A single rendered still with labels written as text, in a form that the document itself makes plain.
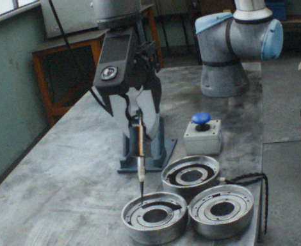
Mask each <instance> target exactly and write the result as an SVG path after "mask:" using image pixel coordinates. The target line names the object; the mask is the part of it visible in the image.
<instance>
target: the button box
mask: <svg viewBox="0 0 301 246"><path fill-rule="evenodd" d="M183 139H184V146H185V150H186V156H204V155H208V154H220V148H221V144H222V139H223V137H222V128H221V122H220V120H210V121H209V122H207V123H205V127H200V124H194V123H193V122H190V123H189V125H188V128H187V130H186V132H185V134H184V137H183Z"/></svg>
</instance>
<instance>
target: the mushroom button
mask: <svg viewBox="0 0 301 246"><path fill-rule="evenodd" d="M210 120H211V116H210V115H209V114H208V113H198V114H196V115H194V116H193V118H192V122H193V123H194V124H200V127H205V123H207V122H209V121H210Z"/></svg>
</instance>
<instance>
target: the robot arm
mask: <svg viewBox="0 0 301 246"><path fill-rule="evenodd" d="M235 4H236V7H237V9H236V11H235V13H234V14H233V15H232V13H229V12H226V13H224V12H223V13H217V14H212V15H208V16H204V17H201V18H199V19H197V20H196V22H195V27H196V34H197V37H198V41H199V47H200V53H201V58H202V63H203V69H202V76H201V84H200V85H201V90H202V93H203V94H204V95H205V96H208V97H214V98H224V97H235V96H237V95H241V94H243V93H245V92H247V91H248V89H249V88H250V82H249V80H248V76H247V73H246V72H245V69H244V68H243V65H242V63H241V60H240V58H253V59H262V60H276V58H278V57H279V55H280V53H281V50H282V45H283V29H282V25H281V22H280V21H278V20H277V19H273V14H272V11H270V10H269V9H268V8H267V7H266V6H265V1H264V0H235ZM91 7H92V8H94V13H95V18H96V19H98V21H97V24H98V27H99V29H108V28H109V29H110V30H109V31H107V32H106V35H105V39H104V43H103V46H102V49H101V54H100V58H99V63H98V64H97V69H96V73H95V79H94V87H95V89H96V90H97V91H98V93H99V95H100V96H101V97H102V99H103V101H104V103H105V105H106V107H107V108H106V109H107V110H108V112H109V113H110V115H111V117H113V119H114V121H115V122H116V123H117V124H118V126H119V127H120V128H121V130H123V132H124V134H125V135H126V136H127V137H128V138H129V127H130V126H132V123H131V116H130V114H131V101H130V99H129V96H128V95H126V93H128V91H129V88H135V89H136V90H137V91H140V90H141V88H142V85H143V91H142V92H141V93H140V94H139V95H138V96H137V98H136V102H137V105H138V107H139V108H140V109H142V111H143V122H144V123H145V125H146V132H145V133H146V135H147V137H148V139H149V140H150V141H153V139H154V137H155V135H156V132H157V130H158V123H159V110H160V109H161V104H160V99H161V95H162V91H161V82H160V80H159V78H158V77H157V75H156V73H159V71H160V70H161V65H160V61H159V55H158V49H157V46H156V41H149V42H146V41H145V36H144V33H143V28H142V17H143V16H142V12H141V11H140V10H141V9H142V4H141V1H140V0H92V3H91ZM154 52H156V56H155V53H154ZM152 55H153V58H154V62H153V60H151V56H152ZM156 57H157V61H158V64H157V63H156ZM154 64H155V68H156V73H155V69H154V68H153V66H154Z"/></svg>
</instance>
